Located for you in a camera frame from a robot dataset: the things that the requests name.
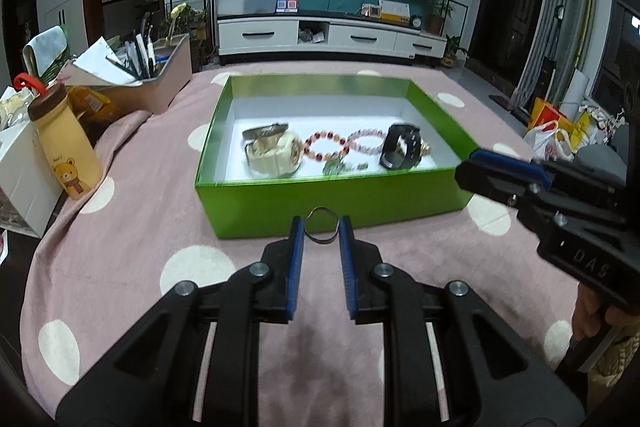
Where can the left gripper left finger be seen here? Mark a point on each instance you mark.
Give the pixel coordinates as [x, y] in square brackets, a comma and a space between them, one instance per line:
[263, 292]

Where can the green pendant keychain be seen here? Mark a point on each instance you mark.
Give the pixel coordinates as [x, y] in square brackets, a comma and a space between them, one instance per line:
[337, 166]

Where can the green cardboard box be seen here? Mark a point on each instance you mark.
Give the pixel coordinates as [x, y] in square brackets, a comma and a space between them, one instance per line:
[334, 116]

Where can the gold pearl brooch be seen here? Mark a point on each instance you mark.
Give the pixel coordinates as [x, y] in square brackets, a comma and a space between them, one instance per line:
[425, 148]

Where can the white plastic bag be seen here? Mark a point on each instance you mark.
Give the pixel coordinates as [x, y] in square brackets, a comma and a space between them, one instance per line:
[549, 142]

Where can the pink polka dot tablecloth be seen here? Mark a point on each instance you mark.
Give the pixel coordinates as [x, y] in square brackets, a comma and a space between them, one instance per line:
[110, 256]

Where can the white storage box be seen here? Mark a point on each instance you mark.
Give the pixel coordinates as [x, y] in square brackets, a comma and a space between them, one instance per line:
[29, 191]

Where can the yellow bear bottle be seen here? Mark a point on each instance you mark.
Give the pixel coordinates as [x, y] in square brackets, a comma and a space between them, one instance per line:
[65, 144]

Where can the yellow shopping bag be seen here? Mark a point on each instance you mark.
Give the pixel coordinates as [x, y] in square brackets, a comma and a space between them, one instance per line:
[544, 114]

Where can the white tv cabinet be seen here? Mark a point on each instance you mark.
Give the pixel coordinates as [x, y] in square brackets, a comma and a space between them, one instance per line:
[303, 33]

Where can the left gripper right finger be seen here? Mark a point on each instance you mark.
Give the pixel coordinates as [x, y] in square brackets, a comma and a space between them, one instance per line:
[379, 293]

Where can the silver metal watch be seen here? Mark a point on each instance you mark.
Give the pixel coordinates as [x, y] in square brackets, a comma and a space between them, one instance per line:
[262, 134]

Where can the pink desk organizer tray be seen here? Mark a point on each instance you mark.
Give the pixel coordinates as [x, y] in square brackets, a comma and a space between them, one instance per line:
[100, 69]

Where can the cream wrist watch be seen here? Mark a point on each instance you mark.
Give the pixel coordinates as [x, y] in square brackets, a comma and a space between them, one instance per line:
[277, 155]

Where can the potted green plant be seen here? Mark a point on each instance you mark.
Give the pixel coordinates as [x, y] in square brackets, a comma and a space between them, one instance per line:
[187, 19]

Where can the black smart watch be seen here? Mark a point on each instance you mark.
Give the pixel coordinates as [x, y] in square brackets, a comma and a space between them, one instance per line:
[402, 147]

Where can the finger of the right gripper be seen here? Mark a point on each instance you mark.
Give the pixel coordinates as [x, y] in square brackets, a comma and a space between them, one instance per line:
[495, 186]
[527, 172]

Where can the person's right hand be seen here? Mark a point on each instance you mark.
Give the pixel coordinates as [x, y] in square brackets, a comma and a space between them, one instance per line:
[590, 314]

